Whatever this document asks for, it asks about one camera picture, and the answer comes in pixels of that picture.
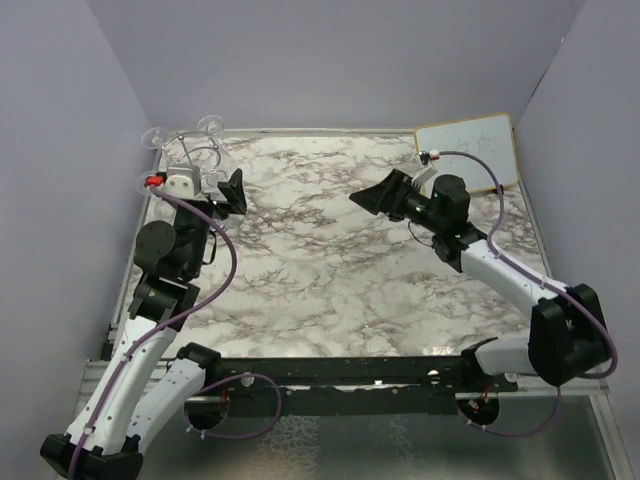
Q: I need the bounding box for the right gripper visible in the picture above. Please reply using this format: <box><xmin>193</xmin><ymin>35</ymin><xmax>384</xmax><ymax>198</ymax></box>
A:
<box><xmin>350</xmin><ymin>169</ymin><xmax>445</xmax><ymax>234</ymax></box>

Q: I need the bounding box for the clear wine glass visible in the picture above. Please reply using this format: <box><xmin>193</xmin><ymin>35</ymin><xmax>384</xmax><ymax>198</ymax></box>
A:
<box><xmin>199</xmin><ymin>146</ymin><xmax>238</xmax><ymax>201</ymax></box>
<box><xmin>197</xmin><ymin>115</ymin><xmax>225</xmax><ymax>136</ymax></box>
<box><xmin>135</xmin><ymin>171</ymin><xmax>174</xmax><ymax>221</ymax></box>
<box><xmin>141</xmin><ymin>127</ymin><xmax>170</xmax><ymax>150</ymax></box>

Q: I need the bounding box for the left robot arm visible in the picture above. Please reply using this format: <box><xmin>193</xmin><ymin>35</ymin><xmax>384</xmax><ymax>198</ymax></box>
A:
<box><xmin>40</xmin><ymin>166</ymin><xmax>247</xmax><ymax>479</ymax></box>

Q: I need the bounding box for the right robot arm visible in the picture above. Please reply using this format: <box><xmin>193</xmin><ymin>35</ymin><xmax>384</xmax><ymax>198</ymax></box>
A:
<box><xmin>349</xmin><ymin>169</ymin><xmax>613</xmax><ymax>391</ymax></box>

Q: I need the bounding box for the chrome wine glass rack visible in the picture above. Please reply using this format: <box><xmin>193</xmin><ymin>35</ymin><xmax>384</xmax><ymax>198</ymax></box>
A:
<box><xmin>158</xmin><ymin>131</ymin><xmax>222</xmax><ymax>181</ymax></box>

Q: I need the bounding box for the small whiteboard on stand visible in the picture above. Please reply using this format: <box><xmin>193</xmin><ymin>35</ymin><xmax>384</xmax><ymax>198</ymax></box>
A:
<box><xmin>414</xmin><ymin>113</ymin><xmax>520</xmax><ymax>194</ymax></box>

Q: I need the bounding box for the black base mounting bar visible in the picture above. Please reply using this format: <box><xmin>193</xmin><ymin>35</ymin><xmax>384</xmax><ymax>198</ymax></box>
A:
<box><xmin>177</xmin><ymin>343</ymin><xmax>517</xmax><ymax>417</ymax></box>

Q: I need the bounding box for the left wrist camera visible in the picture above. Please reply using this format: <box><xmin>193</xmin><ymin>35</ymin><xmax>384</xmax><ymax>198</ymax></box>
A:
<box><xmin>163</xmin><ymin>164</ymin><xmax>202</xmax><ymax>200</ymax></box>

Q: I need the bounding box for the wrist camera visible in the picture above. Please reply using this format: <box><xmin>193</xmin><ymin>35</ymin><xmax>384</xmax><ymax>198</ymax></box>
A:
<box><xmin>412</xmin><ymin>149</ymin><xmax>440</xmax><ymax>188</ymax></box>
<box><xmin>163</xmin><ymin>164</ymin><xmax>202</xmax><ymax>200</ymax></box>

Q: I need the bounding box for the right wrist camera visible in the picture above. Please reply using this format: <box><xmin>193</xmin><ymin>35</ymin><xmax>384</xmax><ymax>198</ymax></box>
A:
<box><xmin>412</xmin><ymin>149</ymin><xmax>440</xmax><ymax>188</ymax></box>

